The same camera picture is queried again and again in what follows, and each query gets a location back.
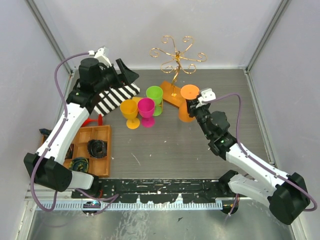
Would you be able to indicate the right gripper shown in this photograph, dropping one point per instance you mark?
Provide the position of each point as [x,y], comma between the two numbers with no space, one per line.
[191,107]

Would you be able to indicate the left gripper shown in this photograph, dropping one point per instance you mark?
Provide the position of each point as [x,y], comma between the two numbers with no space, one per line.
[127,76]

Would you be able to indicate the orange plastic wine glass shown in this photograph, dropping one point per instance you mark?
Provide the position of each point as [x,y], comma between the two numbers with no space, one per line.
[188,92]

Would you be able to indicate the gold wire wine glass rack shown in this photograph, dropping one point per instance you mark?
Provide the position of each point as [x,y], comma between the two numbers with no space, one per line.
[178,63]

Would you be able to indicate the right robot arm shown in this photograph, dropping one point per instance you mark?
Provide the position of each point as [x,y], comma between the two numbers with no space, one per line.
[285,195]

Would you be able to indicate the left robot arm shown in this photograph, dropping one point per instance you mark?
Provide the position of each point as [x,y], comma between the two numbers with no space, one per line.
[45,167]

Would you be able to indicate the yellow plastic wine glass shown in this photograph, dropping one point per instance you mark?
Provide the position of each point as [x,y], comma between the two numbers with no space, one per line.
[136,99]

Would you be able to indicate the yellow-orange plastic wine glass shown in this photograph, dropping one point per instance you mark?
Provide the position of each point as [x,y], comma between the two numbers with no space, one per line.
[129,110]

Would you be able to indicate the green plastic wine glass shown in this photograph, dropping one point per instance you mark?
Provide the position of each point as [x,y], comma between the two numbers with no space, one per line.
[156,94]

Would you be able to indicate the magenta plastic wine glass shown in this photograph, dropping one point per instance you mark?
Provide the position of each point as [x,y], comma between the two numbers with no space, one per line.
[146,108]

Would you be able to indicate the red plastic wine glass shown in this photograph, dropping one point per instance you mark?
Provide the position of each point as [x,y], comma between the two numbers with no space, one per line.
[99,121]

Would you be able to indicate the black white striped cloth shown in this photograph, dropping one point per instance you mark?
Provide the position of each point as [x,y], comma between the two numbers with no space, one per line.
[112,98]

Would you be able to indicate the rolled dark orange-floral tie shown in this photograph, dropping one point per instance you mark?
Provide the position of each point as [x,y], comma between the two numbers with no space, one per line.
[45,132]

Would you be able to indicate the rolled blue-yellow tie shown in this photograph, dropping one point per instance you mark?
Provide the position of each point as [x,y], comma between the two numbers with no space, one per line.
[79,164]

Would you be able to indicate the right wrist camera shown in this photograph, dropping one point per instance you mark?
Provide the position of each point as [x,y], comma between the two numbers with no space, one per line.
[205,96]

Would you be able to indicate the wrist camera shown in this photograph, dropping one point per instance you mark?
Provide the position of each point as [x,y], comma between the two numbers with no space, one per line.
[102,56]
[205,96]

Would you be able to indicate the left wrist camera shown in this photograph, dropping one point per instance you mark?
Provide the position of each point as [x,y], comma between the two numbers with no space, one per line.
[102,56]

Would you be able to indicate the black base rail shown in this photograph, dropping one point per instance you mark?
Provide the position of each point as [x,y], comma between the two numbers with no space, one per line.
[160,191]

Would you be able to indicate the white slotted cable duct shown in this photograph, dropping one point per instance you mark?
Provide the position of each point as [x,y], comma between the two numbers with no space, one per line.
[178,205]

